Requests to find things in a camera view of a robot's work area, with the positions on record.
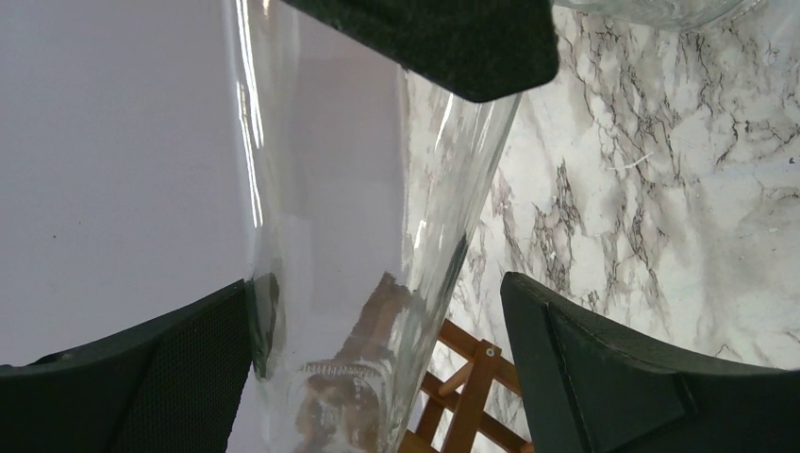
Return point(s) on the clear glass bottle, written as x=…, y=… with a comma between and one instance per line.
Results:
x=362, y=184

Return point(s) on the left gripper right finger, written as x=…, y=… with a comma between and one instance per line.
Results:
x=590, y=384

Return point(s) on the brown wooden wine rack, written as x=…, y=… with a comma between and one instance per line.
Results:
x=465, y=394

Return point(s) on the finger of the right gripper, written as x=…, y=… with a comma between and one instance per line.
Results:
x=479, y=50

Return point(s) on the clear bottle with label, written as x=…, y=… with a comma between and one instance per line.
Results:
x=673, y=15

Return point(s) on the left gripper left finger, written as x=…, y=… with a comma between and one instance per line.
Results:
x=171, y=384

